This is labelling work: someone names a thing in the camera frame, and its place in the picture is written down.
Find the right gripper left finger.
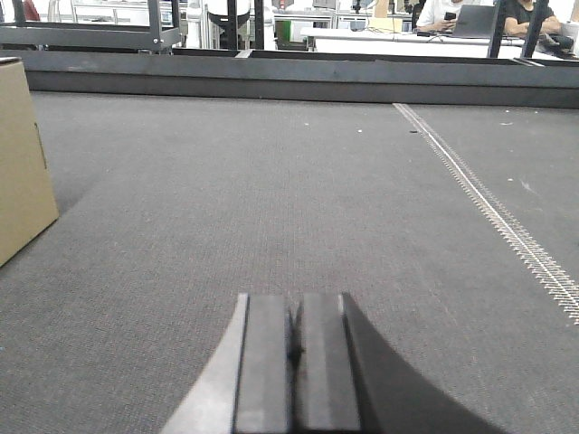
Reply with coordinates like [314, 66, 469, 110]
[162, 293, 292, 433]

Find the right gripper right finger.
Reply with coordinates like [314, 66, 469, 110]
[294, 293, 499, 433]

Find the brown cardboard box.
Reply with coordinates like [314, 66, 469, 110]
[1, 57, 60, 264]

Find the white work table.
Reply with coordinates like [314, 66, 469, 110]
[299, 26, 579, 61]

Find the person in white shirt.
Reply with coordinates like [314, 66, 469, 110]
[416, 0, 467, 32]

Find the grey laptop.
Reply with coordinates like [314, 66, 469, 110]
[451, 5, 495, 39]

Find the person in black shirt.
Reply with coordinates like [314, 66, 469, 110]
[504, 0, 562, 38]

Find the dark conveyor side rail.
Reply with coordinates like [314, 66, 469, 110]
[2, 50, 578, 109]

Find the black metal frame cart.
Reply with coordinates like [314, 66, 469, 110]
[1, 1, 182, 53]

